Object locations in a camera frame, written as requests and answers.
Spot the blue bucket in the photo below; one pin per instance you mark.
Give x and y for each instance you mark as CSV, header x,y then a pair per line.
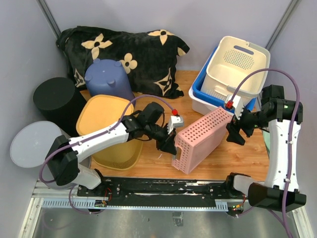
x,y
108,77

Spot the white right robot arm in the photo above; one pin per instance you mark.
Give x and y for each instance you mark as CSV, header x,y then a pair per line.
x,y
283,118

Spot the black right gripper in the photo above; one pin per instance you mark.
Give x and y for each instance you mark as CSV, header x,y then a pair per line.
x,y
233,130

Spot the aluminium frame rail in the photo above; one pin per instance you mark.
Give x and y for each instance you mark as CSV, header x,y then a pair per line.
x,y
290,10
43,5

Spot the yellow slatted basket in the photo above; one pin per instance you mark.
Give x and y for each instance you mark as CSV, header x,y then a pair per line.
x,y
101,111

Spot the pink small tray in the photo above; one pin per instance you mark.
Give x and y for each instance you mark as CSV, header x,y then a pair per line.
x,y
198,140

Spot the beige perforated basket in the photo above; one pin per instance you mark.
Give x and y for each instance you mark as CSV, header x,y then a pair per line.
x,y
233,60

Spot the black large bucket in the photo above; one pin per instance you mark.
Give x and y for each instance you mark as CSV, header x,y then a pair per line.
x,y
60,102

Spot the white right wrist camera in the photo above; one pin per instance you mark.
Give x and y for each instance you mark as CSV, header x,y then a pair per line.
x,y
234,103

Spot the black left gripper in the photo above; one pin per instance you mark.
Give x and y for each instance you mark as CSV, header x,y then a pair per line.
x,y
167,144

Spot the right aluminium frame rail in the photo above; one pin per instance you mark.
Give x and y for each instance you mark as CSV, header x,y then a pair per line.
x,y
290,10

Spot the green cloth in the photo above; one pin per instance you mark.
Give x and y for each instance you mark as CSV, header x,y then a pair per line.
x,y
266,136

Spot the blue rimmed white tub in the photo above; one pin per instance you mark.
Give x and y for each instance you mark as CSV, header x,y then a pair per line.
x,y
204,103

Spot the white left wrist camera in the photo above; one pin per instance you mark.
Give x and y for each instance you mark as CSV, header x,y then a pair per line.
x,y
175,121

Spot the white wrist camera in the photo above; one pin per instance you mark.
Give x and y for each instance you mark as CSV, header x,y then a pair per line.
x,y
175,121
234,103

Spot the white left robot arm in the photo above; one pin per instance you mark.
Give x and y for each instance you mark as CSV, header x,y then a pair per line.
x,y
63,158

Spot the black floral pillow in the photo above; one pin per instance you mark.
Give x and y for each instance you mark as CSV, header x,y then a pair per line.
x,y
148,58

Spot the black mounting rail plate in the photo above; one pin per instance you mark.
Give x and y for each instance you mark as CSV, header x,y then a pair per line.
x,y
159,192

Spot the grey bucket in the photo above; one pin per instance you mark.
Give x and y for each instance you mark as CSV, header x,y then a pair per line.
x,y
31,145

